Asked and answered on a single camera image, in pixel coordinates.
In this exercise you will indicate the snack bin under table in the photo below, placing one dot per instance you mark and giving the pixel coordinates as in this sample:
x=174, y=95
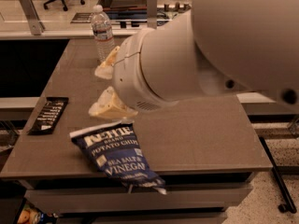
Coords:
x=29, y=214

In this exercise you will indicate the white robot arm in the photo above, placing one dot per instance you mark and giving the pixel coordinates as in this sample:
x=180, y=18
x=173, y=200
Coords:
x=218, y=47

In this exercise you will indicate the middle metal railing post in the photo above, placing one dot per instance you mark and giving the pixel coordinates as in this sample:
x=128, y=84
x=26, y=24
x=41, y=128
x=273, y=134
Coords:
x=152, y=13

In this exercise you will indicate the clear plastic water bottle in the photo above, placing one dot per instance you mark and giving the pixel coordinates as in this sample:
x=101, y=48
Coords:
x=102, y=32

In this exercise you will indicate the blue Kettle chip bag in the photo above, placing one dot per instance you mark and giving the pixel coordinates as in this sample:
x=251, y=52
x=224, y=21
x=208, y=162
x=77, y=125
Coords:
x=114, y=149

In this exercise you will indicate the black floor bar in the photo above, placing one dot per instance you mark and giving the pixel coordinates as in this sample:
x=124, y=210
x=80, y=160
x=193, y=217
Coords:
x=288, y=205

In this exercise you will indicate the metal railing post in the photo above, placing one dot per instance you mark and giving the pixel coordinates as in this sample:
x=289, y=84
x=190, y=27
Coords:
x=35, y=24
x=152, y=13

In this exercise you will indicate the grey cabinet drawer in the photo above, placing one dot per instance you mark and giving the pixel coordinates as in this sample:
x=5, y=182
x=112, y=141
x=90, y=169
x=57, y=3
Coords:
x=63, y=201

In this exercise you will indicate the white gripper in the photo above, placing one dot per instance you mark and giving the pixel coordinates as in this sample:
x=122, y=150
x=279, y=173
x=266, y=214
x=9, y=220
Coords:
x=127, y=75

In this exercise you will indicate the left metal railing post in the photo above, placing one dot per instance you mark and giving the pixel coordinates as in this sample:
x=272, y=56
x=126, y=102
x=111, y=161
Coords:
x=35, y=24

